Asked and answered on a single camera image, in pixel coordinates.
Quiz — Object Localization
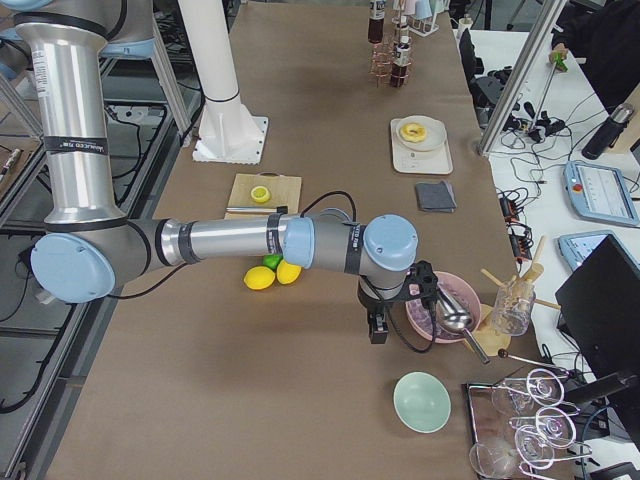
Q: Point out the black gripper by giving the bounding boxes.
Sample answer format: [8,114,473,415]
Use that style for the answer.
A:
[357,277,389,344]

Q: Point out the tea bottle dark liquid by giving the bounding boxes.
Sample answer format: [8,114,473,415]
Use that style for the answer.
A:
[368,0,386,44]

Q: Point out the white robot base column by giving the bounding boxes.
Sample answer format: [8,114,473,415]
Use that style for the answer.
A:
[179,0,268,165]

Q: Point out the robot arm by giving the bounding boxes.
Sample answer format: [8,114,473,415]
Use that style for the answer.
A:
[8,1,418,343]

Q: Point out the cream serving tray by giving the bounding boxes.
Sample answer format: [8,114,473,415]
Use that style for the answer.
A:
[390,115,453,175]

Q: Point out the pink bowl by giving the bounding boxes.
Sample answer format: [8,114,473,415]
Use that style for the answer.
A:
[435,271,481,344]

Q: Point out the clear ice cubes pile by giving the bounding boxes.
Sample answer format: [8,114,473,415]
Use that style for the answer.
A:
[405,299,433,340]

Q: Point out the metal ice scoop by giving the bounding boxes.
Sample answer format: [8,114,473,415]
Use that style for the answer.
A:
[436,286,490,364]

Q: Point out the yellow lemon far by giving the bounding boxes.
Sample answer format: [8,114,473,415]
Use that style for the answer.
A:
[276,260,302,285]

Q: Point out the yellow lemon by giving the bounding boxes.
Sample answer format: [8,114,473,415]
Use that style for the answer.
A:
[276,260,302,285]
[243,265,276,291]

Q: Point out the mint green bowl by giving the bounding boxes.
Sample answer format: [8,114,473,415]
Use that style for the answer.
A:
[393,372,451,434]

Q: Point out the green lime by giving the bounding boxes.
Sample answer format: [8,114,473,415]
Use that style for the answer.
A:
[262,254,283,271]

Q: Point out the wooden mug tree stand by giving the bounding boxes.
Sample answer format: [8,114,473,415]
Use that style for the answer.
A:
[481,235,561,337]

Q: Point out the yellow lemon near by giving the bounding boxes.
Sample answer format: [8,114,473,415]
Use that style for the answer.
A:
[243,265,276,291]

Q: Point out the grey folded cloth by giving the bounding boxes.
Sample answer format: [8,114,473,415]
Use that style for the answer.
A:
[415,180,457,213]

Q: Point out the clear glass mug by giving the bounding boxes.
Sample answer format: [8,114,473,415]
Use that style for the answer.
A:
[490,280,535,336]

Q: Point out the metal muddler rod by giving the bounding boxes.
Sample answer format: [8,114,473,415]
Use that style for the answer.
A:
[226,206,288,215]

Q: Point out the wooden cutting board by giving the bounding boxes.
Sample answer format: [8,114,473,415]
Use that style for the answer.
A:
[225,173,302,219]

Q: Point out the half lemon slice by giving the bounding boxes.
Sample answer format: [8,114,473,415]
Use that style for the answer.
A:
[250,185,272,204]

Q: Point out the glazed donut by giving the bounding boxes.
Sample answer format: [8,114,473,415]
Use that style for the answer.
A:
[399,122,427,143]

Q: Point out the wine glass upper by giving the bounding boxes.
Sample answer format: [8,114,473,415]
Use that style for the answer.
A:
[491,368,564,416]

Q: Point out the wine glass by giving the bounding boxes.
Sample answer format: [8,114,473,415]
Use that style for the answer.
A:
[508,407,577,448]
[469,425,555,479]
[491,368,564,416]

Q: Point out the white round plate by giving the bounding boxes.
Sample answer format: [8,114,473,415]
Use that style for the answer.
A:
[395,115,447,152]

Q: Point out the blue teach pendant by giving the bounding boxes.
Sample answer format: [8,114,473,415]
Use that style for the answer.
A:
[557,230,615,271]
[564,161,639,227]

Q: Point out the wine glass lower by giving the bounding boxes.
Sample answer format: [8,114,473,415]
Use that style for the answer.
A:
[469,425,555,479]

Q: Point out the wine glass middle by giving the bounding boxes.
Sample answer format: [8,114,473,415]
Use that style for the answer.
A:
[508,407,577,448]

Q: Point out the black monitor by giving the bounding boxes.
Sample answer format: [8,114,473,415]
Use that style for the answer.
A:
[555,234,640,396]

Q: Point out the black thermos bottle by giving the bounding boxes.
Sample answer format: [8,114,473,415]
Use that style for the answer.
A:
[581,102,635,160]

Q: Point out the light blue cup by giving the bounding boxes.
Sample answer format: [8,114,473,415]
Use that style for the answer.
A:
[413,0,432,20]

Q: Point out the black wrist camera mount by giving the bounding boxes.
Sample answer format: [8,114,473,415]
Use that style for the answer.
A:
[399,260,438,306]

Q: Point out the copper wire bottle rack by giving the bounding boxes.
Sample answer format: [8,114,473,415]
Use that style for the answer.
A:
[369,41,413,87]

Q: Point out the white wire cup rack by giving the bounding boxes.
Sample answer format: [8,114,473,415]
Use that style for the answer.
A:
[392,0,445,37]

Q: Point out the aluminium frame post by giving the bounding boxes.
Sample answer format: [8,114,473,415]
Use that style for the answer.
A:
[477,0,566,157]

